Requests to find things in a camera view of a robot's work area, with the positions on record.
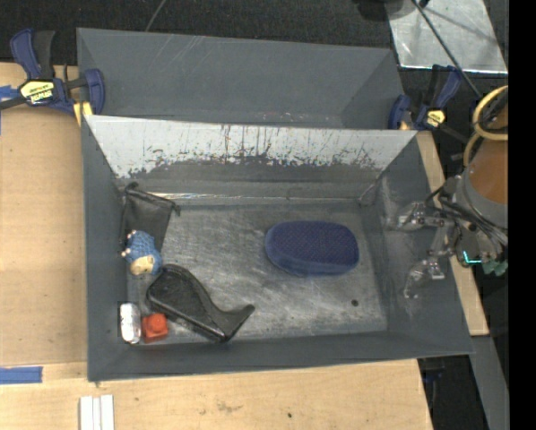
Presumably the red small block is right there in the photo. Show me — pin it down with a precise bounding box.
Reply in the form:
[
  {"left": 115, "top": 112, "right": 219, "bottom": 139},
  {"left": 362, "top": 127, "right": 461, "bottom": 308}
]
[{"left": 140, "top": 312, "right": 170, "bottom": 344}]

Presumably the blue toy sheep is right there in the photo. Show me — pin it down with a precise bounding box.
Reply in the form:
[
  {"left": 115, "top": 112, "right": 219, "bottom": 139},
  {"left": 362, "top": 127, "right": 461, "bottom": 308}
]
[{"left": 122, "top": 229, "right": 164, "bottom": 279}]

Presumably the blue oval sponge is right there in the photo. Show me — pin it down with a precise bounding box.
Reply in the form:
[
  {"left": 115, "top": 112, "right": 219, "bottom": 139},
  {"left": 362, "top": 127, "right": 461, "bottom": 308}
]
[{"left": 264, "top": 219, "right": 360, "bottom": 279}]

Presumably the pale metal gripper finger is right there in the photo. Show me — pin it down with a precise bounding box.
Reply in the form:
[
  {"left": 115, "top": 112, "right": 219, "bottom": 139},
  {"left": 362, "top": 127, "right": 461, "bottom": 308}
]
[
  {"left": 402, "top": 257, "right": 447, "bottom": 300},
  {"left": 384, "top": 200, "right": 431, "bottom": 233}
]

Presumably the silver white small packet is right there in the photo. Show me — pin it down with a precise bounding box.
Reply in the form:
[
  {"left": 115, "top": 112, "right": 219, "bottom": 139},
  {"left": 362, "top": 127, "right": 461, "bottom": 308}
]
[{"left": 118, "top": 302, "right": 143, "bottom": 346}]

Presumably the grey metal bin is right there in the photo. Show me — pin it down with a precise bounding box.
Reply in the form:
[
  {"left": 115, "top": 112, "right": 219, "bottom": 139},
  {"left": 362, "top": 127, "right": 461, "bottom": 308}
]
[{"left": 75, "top": 27, "right": 476, "bottom": 383}]

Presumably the black curved plastic piece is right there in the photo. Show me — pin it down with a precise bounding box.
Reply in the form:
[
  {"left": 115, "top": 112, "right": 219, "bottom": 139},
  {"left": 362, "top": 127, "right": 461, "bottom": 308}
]
[{"left": 145, "top": 263, "right": 256, "bottom": 344}]

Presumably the black cloth pouch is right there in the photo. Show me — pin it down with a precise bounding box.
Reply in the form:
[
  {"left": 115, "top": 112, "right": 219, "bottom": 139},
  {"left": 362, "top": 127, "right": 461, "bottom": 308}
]
[{"left": 121, "top": 181, "right": 182, "bottom": 255}]

